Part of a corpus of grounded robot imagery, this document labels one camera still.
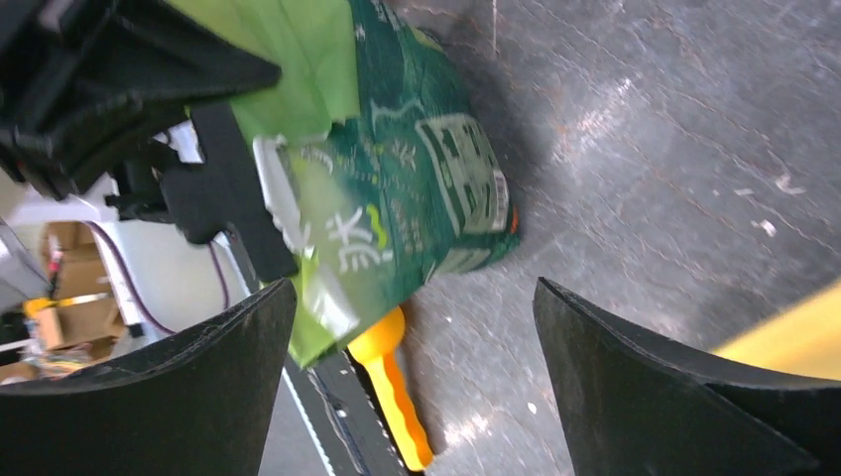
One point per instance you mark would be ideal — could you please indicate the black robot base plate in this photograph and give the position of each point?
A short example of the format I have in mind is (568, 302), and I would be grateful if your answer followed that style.
(349, 422)

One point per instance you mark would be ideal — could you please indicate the cardboard box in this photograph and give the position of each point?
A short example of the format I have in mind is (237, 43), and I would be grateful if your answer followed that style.
(92, 314)

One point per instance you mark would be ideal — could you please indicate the green cat litter bag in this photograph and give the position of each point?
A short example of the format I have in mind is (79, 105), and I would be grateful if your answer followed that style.
(370, 160)

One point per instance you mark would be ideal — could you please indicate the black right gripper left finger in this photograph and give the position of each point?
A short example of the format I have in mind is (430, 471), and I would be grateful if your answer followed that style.
(198, 402)

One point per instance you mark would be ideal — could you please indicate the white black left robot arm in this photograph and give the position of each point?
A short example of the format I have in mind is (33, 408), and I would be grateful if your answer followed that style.
(162, 261)

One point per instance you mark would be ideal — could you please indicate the orange plastic litter scoop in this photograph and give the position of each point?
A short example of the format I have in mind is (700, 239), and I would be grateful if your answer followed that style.
(375, 349)

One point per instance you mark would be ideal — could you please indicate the yellow plastic litter box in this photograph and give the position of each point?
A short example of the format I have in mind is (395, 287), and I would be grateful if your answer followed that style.
(803, 340)

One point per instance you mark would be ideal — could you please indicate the black bag clip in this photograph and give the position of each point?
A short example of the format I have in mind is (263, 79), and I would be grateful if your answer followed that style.
(223, 194)

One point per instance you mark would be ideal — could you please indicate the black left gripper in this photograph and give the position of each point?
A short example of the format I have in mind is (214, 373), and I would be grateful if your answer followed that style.
(83, 83)

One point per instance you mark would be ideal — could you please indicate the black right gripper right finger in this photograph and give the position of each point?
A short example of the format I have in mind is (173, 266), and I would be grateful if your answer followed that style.
(634, 402)

